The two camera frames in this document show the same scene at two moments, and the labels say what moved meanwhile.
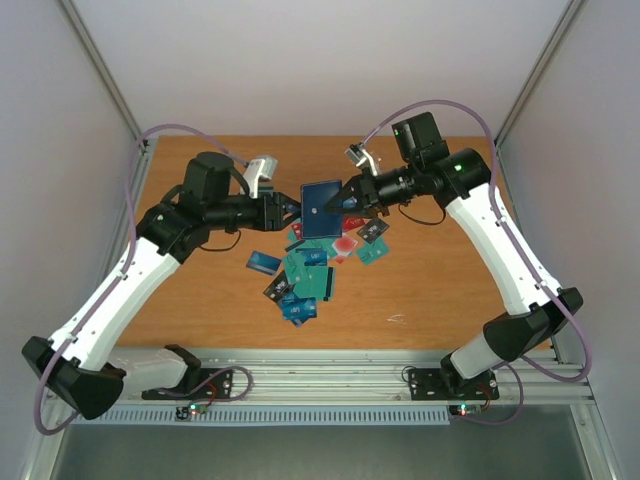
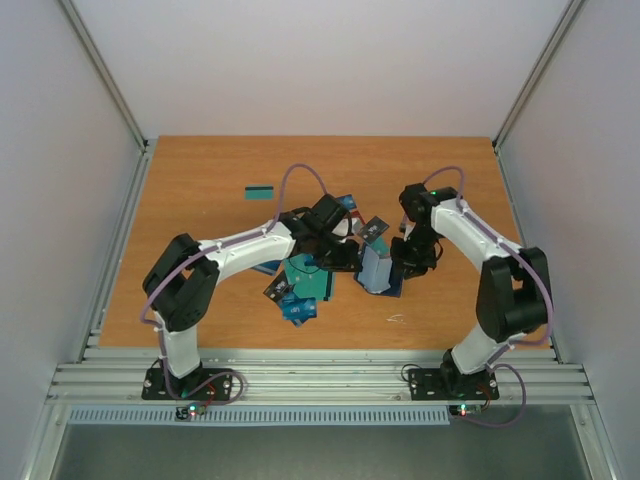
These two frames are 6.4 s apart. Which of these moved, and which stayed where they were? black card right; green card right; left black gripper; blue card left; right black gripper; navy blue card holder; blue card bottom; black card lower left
Moved: left black gripper; right black gripper; navy blue card holder
Stayed: black card right; green card right; blue card bottom; blue card left; black card lower left
